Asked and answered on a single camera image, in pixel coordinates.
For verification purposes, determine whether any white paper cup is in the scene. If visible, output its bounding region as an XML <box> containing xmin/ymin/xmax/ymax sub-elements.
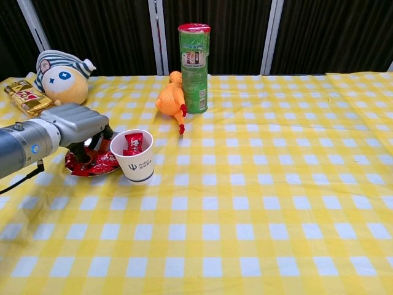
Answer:
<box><xmin>109</xmin><ymin>128</ymin><xmax>155</xmax><ymax>184</ymax></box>

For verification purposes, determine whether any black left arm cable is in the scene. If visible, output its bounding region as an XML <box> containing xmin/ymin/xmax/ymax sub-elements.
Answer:
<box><xmin>0</xmin><ymin>161</ymin><xmax>46</xmax><ymax>195</ymax></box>

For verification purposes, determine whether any silver partition post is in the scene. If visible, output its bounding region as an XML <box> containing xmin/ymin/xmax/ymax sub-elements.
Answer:
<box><xmin>17</xmin><ymin>0</ymin><xmax>52</xmax><ymax>53</ymax></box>
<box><xmin>260</xmin><ymin>0</ymin><xmax>285</xmax><ymax>76</ymax></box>
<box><xmin>147</xmin><ymin>0</ymin><xmax>169</xmax><ymax>76</ymax></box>

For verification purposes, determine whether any gold chocolate bar pack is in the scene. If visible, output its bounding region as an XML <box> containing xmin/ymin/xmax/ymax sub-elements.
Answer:
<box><xmin>4</xmin><ymin>80</ymin><xmax>55</xmax><ymax>118</ymax></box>

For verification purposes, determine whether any yellow checkered tablecloth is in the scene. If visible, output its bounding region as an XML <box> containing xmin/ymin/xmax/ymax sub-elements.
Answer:
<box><xmin>0</xmin><ymin>72</ymin><xmax>393</xmax><ymax>295</ymax></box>

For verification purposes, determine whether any plush toy striped hat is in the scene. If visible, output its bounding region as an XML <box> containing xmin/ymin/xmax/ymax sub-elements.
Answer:
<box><xmin>34</xmin><ymin>49</ymin><xmax>97</xmax><ymax>106</ymax></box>

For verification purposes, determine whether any round metal plate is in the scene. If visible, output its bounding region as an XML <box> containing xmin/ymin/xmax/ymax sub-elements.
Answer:
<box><xmin>64</xmin><ymin>131</ymin><xmax>121</xmax><ymax>178</ymax></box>

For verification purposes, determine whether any orange rubber chicken toy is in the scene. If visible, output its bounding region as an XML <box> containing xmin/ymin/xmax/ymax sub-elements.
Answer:
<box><xmin>155</xmin><ymin>70</ymin><xmax>188</xmax><ymax>135</ymax></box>

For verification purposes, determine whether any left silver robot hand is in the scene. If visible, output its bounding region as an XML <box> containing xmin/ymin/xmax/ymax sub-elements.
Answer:
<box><xmin>39</xmin><ymin>103</ymin><xmax>114</xmax><ymax>165</ymax></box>

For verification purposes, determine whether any green chips can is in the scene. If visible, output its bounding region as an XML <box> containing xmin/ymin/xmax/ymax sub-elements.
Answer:
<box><xmin>177</xmin><ymin>23</ymin><xmax>212</xmax><ymax>115</ymax></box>

